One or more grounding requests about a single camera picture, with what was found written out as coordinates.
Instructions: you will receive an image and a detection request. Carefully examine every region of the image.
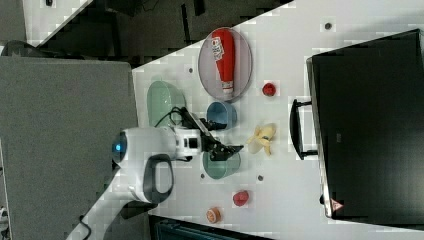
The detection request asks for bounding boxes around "red ketchup bottle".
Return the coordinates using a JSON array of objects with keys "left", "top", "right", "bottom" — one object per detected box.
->
[{"left": 211, "top": 28, "right": 235, "bottom": 97}]

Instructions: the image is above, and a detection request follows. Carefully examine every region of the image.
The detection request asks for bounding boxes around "pink round plate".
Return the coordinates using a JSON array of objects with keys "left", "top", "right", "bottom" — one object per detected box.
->
[{"left": 198, "top": 27, "right": 253, "bottom": 102}]

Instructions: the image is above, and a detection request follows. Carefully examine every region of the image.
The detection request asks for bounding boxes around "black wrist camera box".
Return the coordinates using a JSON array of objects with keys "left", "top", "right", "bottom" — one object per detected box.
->
[{"left": 181, "top": 107, "right": 211, "bottom": 136}]

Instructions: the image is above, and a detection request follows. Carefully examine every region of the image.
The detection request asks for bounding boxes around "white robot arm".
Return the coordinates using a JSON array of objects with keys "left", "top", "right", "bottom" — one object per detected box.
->
[{"left": 66, "top": 115, "right": 243, "bottom": 240}]

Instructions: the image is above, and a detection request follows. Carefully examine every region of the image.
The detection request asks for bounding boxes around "red strawberry toy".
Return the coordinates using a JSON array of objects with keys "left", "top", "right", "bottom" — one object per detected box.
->
[{"left": 233, "top": 190, "right": 249, "bottom": 207}]

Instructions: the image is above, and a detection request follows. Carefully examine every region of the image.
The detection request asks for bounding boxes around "blue cup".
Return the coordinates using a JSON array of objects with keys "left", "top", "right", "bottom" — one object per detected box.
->
[{"left": 206, "top": 102, "right": 237, "bottom": 130}]

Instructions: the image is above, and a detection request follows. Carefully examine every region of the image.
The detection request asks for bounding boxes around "orange slice toy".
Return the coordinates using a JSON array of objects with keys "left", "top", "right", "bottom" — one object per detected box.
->
[{"left": 206, "top": 207, "right": 221, "bottom": 224}]

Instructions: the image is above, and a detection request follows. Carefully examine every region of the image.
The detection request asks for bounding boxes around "green perforated colander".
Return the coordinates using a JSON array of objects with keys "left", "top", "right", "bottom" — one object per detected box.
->
[{"left": 147, "top": 81, "right": 186, "bottom": 127}]

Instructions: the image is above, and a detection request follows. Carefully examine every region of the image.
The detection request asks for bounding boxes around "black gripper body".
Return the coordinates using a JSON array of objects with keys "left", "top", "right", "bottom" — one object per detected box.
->
[{"left": 200, "top": 118, "right": 230, "bottom": 161}]

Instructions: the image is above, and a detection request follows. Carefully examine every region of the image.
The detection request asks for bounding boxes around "peeled toy banana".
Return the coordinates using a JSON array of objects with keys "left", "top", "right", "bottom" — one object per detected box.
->
[{"left": 246, "top": 123, "right": 276, "bottom": 156}]

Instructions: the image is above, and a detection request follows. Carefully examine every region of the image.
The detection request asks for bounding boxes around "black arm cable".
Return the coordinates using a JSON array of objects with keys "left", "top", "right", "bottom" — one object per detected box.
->
[{"left": 154, "top": 106, "right": 188, "bottom": 128}]

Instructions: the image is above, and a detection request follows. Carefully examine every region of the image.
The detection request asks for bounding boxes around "black toaster oven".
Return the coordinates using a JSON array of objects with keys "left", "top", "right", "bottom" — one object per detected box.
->
[{"left": 290, "top": 29, "right": 424, "bottom": 230}]

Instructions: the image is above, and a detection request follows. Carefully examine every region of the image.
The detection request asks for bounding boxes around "green cup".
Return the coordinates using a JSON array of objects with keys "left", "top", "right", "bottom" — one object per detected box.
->
[{"left": 202, "top": 152, "right": 241, "bottom": 180}]

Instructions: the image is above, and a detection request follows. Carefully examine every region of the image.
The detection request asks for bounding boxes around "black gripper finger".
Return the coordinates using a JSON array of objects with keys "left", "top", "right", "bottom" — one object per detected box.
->
[{"left": 227, "top": 145, "right": 244, "bottom": 154}]

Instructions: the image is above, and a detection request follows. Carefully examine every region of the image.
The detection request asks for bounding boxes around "red tomato toy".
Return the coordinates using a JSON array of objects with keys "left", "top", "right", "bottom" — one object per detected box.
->
[{"left": 262, "top": 83, "right": 276, "bottom": 96}]

